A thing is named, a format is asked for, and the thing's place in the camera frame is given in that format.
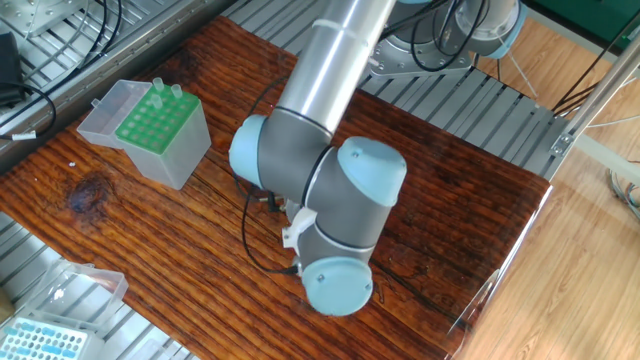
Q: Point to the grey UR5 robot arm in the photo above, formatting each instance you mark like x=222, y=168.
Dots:
x=325, y=165

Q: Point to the green-topped pipette tip box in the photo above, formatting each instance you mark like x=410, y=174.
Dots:
x=165, y=145

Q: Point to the clear pipette tip in holder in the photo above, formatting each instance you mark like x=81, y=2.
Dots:
x=156, y=102
x=176, y=91
x=158, y=84

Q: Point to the blue small pipette tip rack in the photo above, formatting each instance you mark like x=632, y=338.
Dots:
x=45, y=342

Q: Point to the brown wood grain board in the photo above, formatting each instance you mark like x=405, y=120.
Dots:
x=150, y=250

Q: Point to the clear hinged box lid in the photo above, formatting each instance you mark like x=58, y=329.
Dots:
x=107, y=117

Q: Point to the white zip tie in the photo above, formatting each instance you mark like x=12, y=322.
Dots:
x=520, y=70

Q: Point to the clear plastic rack lid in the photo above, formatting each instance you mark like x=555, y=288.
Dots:
x=80, y=295

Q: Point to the aluminium plate with holes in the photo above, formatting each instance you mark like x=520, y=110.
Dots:
x=40, y=12

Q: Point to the black power adapter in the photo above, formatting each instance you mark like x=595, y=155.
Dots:
x=10, y=65

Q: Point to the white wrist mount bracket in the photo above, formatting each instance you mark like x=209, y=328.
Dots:
x=300, y=222

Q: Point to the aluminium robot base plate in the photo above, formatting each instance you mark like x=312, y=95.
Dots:
x=415, y=67

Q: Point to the aluminium table rail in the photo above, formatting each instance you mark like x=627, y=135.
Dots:
x=140, y=47

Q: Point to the pale frame crossbar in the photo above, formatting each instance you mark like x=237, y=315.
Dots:
x=610, y=160

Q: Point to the aluminium frame post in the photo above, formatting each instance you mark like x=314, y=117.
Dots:
x=600, y=95

